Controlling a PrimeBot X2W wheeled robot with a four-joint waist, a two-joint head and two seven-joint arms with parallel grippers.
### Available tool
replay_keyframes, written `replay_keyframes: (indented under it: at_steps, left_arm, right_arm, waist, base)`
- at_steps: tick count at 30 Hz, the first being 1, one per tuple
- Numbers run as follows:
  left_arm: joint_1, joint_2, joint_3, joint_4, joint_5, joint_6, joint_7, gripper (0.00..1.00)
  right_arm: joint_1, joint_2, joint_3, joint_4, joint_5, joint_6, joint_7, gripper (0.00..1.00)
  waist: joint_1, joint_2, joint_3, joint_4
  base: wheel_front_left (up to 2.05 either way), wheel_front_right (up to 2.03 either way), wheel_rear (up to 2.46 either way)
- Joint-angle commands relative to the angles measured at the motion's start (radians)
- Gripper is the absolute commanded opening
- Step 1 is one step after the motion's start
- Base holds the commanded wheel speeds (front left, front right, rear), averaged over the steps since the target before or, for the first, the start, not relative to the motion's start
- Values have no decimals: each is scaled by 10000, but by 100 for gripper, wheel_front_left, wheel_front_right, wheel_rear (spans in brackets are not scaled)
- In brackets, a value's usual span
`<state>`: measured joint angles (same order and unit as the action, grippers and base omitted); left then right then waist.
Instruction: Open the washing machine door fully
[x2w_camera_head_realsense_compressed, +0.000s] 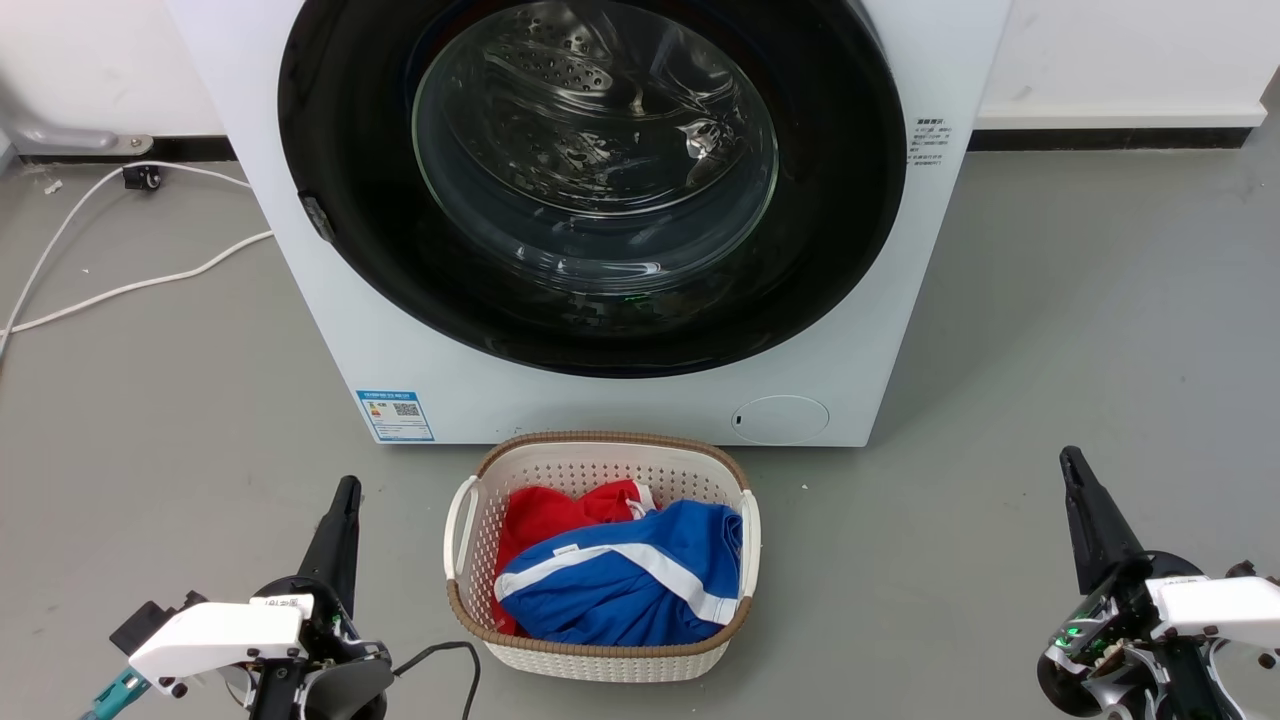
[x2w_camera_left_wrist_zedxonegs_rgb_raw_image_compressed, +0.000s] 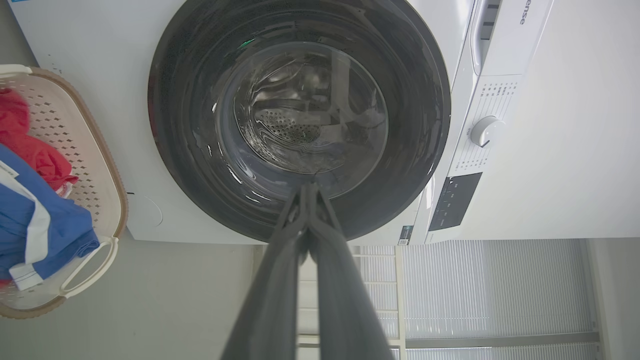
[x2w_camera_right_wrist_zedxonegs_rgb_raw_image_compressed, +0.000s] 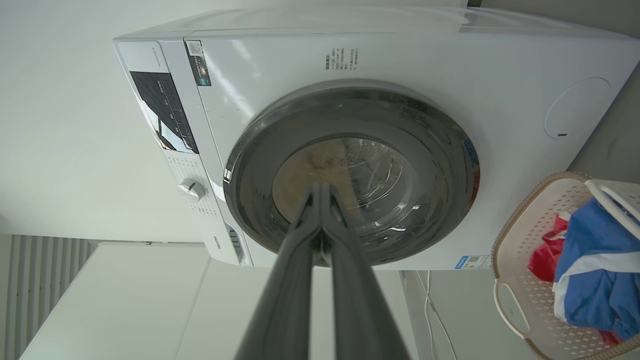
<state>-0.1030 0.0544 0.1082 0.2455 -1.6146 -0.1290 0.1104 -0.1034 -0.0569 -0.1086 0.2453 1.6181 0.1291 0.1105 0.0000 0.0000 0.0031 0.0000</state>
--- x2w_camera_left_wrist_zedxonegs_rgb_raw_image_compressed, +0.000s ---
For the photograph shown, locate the white detergent drawer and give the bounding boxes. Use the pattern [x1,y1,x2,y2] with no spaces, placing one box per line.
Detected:
[470,0,555,77]

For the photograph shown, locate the white control dial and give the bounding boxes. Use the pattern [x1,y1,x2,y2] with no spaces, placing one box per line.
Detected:
[470,116,506,148]

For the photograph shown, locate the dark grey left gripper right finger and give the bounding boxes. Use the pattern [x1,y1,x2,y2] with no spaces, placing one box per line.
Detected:
[307,182,396,360]

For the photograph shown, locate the white front-load washing machine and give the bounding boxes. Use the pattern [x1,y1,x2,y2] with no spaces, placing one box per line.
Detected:
[7,0,640,246]

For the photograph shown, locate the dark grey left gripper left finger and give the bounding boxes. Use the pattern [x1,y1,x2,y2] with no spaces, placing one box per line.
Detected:
[220,183,309,360]

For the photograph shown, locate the dark round washer door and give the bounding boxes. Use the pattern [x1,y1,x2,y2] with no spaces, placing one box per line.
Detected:
[147,0,452,244]

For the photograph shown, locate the white window blinds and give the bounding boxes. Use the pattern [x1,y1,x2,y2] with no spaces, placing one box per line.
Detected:
[297,239,604,360]

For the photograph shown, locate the red garment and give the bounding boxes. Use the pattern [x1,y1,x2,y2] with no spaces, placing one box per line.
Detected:
[0,88,80,192]

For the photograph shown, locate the beige perforated laundry basket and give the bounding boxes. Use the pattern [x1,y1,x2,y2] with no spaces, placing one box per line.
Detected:
[0,64,129,320]

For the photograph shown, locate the blue and white garment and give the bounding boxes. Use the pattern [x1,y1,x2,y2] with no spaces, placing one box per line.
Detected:
[0,144,101,292]

